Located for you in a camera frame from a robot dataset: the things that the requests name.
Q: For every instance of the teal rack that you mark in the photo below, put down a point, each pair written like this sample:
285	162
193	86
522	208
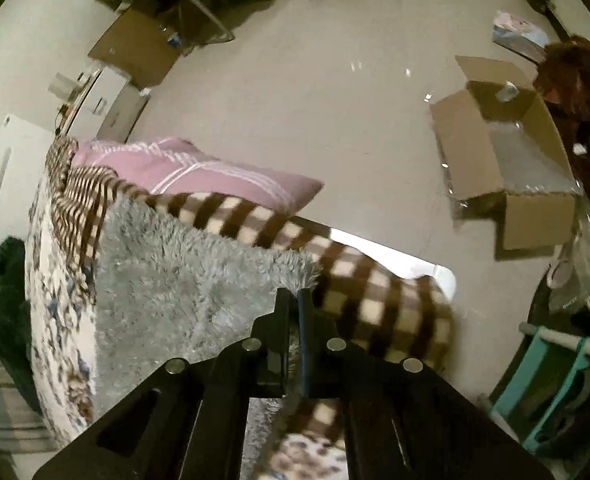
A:
525	390

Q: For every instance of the white bed frame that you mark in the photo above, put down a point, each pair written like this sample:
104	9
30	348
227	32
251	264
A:
400	258

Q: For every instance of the printed package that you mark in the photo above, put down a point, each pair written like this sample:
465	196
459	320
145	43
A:
520	35

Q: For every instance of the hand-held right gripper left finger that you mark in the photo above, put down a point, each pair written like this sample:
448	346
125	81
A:
285	321

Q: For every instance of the clear plastic wrap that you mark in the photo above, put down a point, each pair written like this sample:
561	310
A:
530	160

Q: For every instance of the brown checked blanket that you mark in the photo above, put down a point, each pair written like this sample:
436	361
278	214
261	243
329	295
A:
375	290

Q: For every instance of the brown wooden desk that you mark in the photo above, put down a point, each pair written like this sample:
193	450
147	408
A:
137	47

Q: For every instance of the white appliance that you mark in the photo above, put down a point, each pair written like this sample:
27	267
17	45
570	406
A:
12	160

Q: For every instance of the pink pillow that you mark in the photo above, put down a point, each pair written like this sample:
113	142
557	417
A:
185	167

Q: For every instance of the red-brown garment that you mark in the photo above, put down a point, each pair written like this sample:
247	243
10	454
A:
582	90

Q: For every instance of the white drawer cabinet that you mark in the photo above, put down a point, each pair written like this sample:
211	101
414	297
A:
112	102

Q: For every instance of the open cardboard box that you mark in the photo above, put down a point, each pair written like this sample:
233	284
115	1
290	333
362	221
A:
467	130

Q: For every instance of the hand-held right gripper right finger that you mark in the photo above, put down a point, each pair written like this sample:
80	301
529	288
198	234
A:
305	321

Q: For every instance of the grey fluffy blanket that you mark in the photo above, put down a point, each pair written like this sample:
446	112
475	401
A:
185	280

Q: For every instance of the dark green cloth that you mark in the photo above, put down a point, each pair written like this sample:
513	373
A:
5	310

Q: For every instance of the white rod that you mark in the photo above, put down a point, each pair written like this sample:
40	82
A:
560	338

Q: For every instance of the floral bed sheet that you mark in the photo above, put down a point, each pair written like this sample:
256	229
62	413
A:
55	310

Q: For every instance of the striped cloth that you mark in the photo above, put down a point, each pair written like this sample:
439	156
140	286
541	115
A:
5	400

